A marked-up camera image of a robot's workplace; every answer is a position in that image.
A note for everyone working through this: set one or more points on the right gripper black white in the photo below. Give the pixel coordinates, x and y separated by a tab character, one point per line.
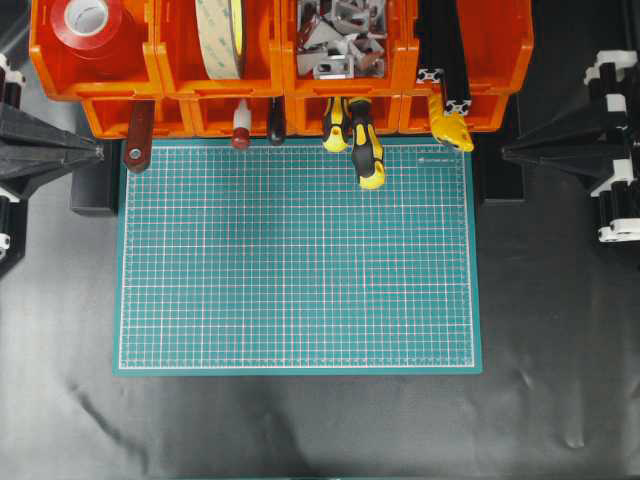
606	159

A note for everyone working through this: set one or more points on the beige double-sided tape roll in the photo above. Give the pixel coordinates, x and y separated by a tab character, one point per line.
222	39

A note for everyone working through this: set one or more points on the small yellow black screwdriver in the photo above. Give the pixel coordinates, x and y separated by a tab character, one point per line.
335	125

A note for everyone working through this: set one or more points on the orange container rack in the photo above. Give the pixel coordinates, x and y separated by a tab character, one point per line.
159	59

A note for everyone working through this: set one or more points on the dark red flat tool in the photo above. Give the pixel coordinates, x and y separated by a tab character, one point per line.
140	133

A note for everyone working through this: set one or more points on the red tape roll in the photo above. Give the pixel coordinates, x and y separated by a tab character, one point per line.
86	24

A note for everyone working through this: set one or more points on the black handled tool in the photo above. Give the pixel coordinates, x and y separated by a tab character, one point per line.
276	124

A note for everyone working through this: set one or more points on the large yellow black screwdriver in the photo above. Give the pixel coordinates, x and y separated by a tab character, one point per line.
367	152

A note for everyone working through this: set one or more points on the black left rack stand block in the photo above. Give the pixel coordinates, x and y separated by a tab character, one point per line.
95	188

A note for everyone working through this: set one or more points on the black aluminium extrusion bar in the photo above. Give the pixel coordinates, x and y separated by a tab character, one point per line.
441	53

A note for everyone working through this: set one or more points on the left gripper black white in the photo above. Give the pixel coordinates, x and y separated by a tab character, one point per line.
24	169

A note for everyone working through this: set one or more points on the yellow utility cutter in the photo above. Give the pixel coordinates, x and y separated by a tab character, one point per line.
450	130

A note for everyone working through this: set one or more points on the silver corner brackets pile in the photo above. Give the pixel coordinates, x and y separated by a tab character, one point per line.
341	40

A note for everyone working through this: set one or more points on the green cutting mat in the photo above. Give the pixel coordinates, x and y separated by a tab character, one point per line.
273	261

